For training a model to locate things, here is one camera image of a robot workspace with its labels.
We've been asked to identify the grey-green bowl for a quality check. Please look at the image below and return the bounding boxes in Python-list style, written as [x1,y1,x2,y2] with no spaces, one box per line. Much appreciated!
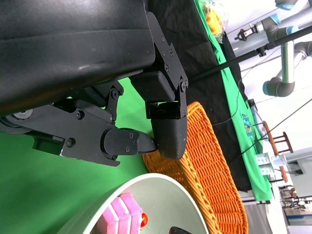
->
[57,173,209,234]

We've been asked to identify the clear bag of yellow snacks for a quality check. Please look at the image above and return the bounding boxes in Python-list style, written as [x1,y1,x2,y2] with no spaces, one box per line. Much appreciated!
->
[202,0,230,39]

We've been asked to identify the pink cake slice with cherry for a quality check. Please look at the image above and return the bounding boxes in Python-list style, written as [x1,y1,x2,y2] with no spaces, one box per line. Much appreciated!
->
[94,192,149,234]

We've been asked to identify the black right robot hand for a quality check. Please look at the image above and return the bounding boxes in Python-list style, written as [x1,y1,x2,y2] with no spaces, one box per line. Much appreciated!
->
[169,226,195,234]

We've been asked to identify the white printed card box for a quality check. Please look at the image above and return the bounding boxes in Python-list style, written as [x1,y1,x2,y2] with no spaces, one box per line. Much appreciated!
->
[255,152,286,182]

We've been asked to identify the black draped cloth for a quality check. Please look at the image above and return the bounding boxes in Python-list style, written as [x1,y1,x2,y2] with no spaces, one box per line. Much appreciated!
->
[220,31,248,103]

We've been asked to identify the black backdrop cloth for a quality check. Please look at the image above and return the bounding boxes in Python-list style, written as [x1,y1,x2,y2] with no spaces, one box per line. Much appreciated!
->
[146,0,253,192]

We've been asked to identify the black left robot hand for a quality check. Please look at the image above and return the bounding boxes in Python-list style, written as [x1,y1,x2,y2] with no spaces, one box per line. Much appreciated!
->
[0,0,190,169]

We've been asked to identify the green cloth with cartoon print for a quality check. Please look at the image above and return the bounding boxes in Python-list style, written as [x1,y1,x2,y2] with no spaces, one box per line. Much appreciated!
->
[194,0,273,204]

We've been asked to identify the green tablecloth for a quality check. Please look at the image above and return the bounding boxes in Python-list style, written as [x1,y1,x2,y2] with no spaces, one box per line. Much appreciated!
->
[0,78,156,234]

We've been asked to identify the thin black diagonal cable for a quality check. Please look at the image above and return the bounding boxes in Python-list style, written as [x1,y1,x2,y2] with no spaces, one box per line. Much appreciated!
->
[240,97,312,157]

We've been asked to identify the brown wooden chair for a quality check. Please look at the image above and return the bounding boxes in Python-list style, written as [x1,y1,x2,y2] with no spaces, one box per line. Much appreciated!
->
[262,120,294,183]

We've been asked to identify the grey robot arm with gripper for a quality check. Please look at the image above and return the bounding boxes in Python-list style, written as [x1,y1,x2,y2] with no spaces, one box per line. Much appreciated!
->
[234,13,300,42]

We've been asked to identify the orange wicker basket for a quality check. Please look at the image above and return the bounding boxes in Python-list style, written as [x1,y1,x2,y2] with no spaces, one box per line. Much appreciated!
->
[142,101,249,234]

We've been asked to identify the black stand pole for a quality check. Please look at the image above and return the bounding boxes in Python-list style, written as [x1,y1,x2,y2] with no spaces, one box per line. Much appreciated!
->
[191,24,312,80]

